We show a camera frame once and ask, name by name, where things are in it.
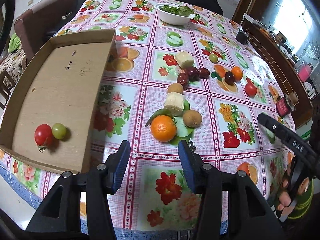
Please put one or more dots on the maroon armchair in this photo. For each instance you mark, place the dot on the maroon armchair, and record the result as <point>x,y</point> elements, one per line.
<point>42,17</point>

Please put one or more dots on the large orange with leaf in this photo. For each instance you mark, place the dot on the large orange with leaf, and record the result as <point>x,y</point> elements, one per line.
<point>162,125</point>

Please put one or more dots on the brown kiwi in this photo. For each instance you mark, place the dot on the brown kiwi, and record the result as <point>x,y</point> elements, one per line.
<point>175,87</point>
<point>192,118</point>

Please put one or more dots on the right hand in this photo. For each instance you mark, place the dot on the right hand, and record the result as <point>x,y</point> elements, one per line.
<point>286,195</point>

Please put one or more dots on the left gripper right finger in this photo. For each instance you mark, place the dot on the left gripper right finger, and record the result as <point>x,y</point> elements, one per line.
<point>232,207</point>

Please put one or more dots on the small black box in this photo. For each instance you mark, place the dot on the small black box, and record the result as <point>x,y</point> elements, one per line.
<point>242,36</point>

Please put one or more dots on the dark plum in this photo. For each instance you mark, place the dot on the dark plum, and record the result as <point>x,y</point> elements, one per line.
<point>229,78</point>

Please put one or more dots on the floral fruit tablecloth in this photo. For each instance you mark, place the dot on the floral fruit tablecloth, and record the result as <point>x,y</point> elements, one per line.
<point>146,119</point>

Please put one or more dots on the green grape in box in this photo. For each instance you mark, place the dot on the green grape in box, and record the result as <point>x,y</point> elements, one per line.
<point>59,131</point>

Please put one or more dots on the red jar with lid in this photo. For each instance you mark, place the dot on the red jar with lid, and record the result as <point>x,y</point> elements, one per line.
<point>287,104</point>

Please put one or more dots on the green cushion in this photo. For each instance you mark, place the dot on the green cushion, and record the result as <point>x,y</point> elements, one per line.
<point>14,43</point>

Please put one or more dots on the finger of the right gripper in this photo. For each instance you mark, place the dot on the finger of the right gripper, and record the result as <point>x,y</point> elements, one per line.
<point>289,138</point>

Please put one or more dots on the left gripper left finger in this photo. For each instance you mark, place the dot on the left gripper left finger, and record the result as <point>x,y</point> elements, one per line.
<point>76,206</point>

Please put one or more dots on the small orange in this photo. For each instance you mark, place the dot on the small orange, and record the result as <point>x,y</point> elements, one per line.
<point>237,73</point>

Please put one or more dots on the green grape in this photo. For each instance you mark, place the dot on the green grape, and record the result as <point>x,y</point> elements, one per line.
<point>213,58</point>
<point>59,131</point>

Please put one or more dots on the wooden sideboard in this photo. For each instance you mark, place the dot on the wooden sideboard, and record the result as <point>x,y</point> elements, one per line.
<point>285,33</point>

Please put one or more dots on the shallow cardboard box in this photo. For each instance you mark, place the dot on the shallow cardboard box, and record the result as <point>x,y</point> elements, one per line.
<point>60,84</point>

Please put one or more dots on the white bowl of greens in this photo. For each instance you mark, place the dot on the white bowl of greens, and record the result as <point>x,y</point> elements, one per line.
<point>174,14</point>

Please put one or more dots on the red tomato with stem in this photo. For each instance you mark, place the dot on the red tomato with stem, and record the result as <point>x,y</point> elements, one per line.
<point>43,137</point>

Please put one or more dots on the patterned seat cover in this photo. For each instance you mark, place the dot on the patterned seat cover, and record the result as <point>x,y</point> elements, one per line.
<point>15,63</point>

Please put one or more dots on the small wooden stool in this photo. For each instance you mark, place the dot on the small wooden stool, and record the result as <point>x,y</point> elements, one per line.
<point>7,84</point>

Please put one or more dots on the pink container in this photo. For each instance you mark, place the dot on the pink container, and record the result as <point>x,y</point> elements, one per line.
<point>304,72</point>

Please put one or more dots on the white cube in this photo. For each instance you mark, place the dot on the white cube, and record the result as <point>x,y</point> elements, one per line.
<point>175,103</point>
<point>184,59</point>

